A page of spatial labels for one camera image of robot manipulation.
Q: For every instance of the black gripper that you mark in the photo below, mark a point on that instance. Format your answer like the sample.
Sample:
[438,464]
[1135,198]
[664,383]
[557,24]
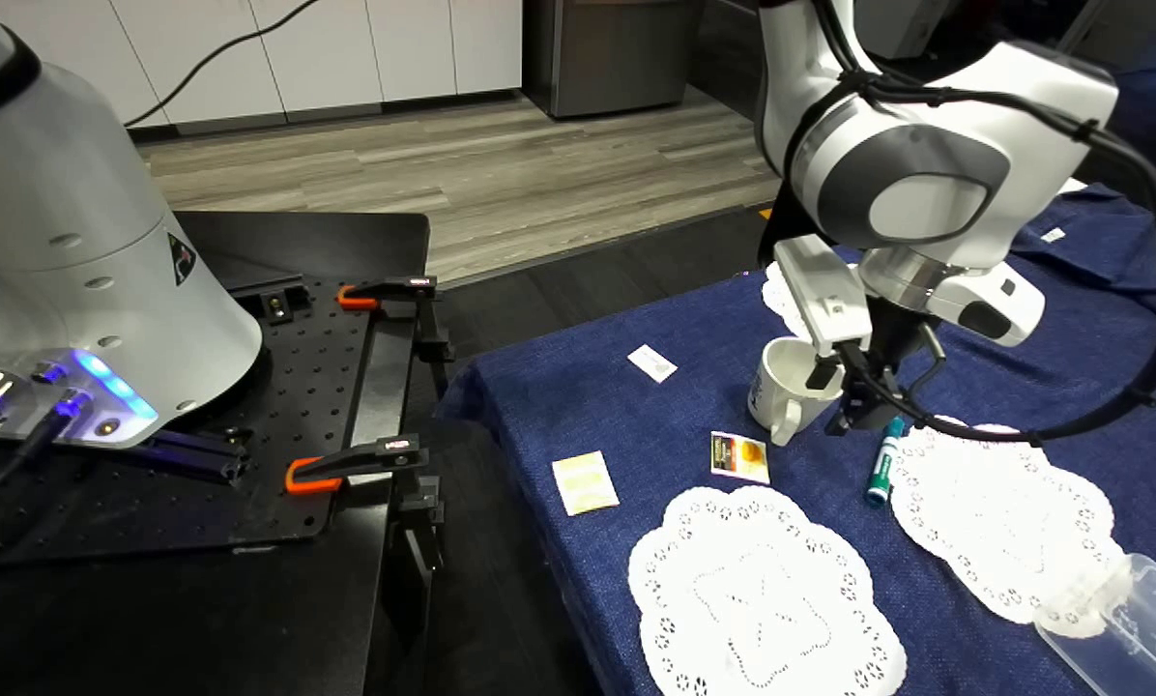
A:
[907,339]

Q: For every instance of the white mug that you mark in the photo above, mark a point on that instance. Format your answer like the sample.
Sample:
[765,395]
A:
[783,405]

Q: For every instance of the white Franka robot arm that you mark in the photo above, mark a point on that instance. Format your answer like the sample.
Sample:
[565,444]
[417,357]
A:
[74,235]

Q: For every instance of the green dry erase marker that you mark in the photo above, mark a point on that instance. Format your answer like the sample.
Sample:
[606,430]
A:
[889,464]

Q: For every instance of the orange tea bag packet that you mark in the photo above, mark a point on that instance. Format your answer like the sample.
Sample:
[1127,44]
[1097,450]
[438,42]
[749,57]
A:
[739,458]

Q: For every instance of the dark blue tablecloth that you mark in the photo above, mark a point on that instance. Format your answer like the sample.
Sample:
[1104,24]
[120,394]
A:
[678,428]

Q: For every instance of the small white packet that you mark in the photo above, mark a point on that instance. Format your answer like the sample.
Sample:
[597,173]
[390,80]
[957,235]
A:
[650,366]

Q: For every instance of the square white sachet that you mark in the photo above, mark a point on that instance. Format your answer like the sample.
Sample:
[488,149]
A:
[584,485]

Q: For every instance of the dark blue shirt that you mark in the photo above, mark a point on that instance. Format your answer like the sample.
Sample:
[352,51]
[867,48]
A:
[1104,249]

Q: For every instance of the white flat board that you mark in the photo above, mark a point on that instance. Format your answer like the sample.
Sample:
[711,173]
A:
[1069,189]

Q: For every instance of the clear plastic container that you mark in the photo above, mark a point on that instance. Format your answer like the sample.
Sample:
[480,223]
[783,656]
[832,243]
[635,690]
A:
[1150,642]

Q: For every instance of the grey metal appliance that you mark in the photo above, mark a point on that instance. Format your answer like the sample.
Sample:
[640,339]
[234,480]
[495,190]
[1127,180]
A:
[610,51]

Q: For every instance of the orange black bar clamp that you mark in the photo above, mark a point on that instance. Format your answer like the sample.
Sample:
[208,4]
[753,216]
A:
[390,293]
[359,462]

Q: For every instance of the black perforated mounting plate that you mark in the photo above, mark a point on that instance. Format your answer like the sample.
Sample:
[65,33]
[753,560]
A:
[309,410]

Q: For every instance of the white cabinets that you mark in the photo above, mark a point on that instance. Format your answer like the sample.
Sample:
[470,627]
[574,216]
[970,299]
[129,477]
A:
[345,44]

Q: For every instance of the black robot cart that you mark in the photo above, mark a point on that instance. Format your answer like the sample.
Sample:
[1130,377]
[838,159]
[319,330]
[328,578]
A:
[216,622]

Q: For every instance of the small black bracket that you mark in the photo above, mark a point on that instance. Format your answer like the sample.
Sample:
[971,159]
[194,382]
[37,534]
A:
[284,302]

